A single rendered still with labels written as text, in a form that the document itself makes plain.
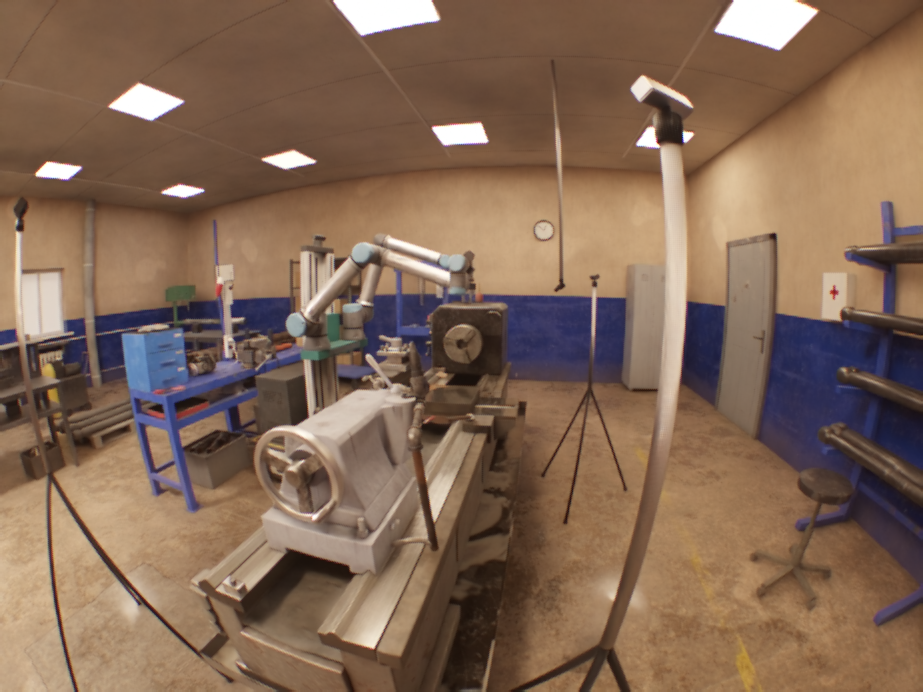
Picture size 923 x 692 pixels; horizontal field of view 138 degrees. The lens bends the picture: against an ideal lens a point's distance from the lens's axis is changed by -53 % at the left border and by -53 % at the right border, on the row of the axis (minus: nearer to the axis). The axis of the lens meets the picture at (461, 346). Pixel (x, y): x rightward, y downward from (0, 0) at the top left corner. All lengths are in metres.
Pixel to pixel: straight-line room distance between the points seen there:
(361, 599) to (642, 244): 5.95
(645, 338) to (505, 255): 2.45
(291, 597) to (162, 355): 2.15
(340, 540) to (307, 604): 0.24
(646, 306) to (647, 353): 0.68
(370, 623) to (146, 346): 2.36
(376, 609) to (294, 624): 0.24
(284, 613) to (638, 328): 5.35
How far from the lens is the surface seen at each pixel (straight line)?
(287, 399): 2.87
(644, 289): 5.66
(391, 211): 6.53
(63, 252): 8.06
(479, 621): 1.40
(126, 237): 8.72
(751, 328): 4.65
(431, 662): 1.21
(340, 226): 6.90
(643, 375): 5.81
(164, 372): 2.92
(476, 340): 2.52
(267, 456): 0.88
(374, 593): 0.90
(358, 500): 0.89
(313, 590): 1.09
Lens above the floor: 1.47
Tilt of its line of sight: 9 degrees down
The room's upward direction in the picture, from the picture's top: straight up
